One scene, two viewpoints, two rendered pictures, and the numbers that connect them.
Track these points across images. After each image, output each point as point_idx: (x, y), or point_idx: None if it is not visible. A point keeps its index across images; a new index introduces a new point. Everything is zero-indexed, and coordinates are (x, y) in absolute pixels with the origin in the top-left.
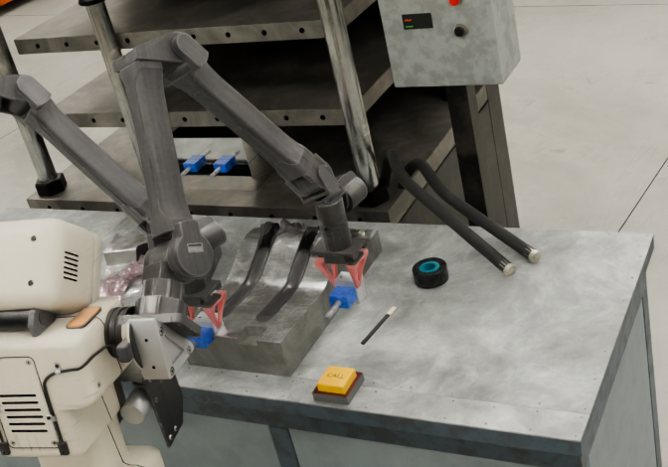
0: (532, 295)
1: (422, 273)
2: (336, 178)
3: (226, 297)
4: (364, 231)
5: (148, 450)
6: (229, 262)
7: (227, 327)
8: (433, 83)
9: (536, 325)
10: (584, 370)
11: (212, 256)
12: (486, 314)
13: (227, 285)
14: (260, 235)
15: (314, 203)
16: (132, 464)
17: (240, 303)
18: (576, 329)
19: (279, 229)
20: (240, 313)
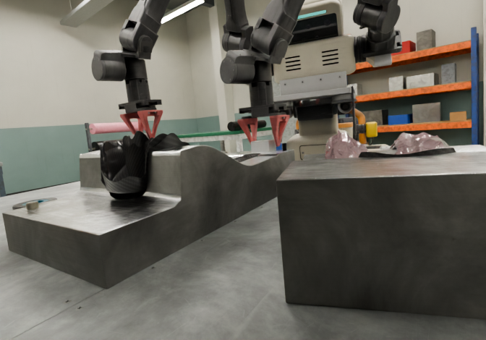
0: (11, 205)
1: (51, 198)
2: (111, 51)
3: (249, 160)
4: (18, 212)
5: (291, 139)
6: (263, 272)
7: (248, 152)
8: None
9: (47, 194)
10: (68, 184)
11: (223, 46)
12: (57, 199)
13: (247, 164)
14: (181, 142)
15: (144, 60)
16: (296, 136)
17: (234, 158)
18: (35, 193)
19: (152, 138)
20: (236, 155)
